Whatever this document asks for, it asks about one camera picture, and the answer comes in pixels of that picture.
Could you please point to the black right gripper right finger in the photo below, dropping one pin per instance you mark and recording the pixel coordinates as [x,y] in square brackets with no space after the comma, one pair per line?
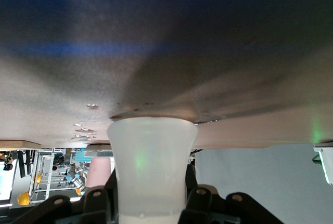
[200,205]

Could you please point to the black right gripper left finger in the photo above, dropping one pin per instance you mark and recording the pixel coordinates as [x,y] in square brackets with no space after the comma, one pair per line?
[99,208]

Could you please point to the pink cup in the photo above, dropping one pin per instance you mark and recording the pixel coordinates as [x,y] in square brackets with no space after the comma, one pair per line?
[97,172]

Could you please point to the translucent squeeze bottle orange cap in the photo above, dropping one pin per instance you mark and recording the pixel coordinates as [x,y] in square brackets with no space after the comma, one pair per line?
[151,169]

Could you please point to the grey background robot arm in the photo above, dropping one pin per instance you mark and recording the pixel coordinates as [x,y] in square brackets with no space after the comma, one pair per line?
[75,177]

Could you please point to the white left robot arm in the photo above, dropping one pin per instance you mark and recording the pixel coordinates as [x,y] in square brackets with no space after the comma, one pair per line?
[327,164]

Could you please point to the white metal shelving frame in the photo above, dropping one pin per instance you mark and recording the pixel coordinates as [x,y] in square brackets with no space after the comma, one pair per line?
[48,172]

